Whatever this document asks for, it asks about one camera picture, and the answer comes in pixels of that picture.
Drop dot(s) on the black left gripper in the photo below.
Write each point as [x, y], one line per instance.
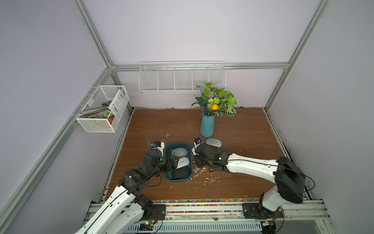
[170, 163]

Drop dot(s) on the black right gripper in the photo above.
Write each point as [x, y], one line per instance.
[197, 160]

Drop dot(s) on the white slim mouse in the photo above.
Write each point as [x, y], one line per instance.
[182, 162]

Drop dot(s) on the large white grey mouse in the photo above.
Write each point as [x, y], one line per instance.
[180, 152]

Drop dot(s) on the black mouse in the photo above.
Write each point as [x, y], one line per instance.
[181, 173]

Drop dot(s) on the teal plastic storage box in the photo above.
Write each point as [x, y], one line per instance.
[168, 150]

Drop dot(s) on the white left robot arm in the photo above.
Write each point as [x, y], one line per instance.
[125, 190]

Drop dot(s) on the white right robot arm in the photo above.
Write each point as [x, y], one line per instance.
[289, 180]

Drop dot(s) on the silver flat mouse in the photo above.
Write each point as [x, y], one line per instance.
[214, 142]

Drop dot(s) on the teal ceramic vase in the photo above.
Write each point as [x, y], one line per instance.
[207, 126]

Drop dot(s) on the artificial plant bouquet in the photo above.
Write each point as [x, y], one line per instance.
[215, 102]

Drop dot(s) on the white mesh side basket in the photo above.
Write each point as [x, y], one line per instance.
[104, 109]

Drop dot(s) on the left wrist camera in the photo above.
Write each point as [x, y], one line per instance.
[160, 146]

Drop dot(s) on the white wire wall shelf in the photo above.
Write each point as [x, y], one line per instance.
[180, 76]

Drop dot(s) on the metal base rail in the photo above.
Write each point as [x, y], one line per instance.
[226, 215]

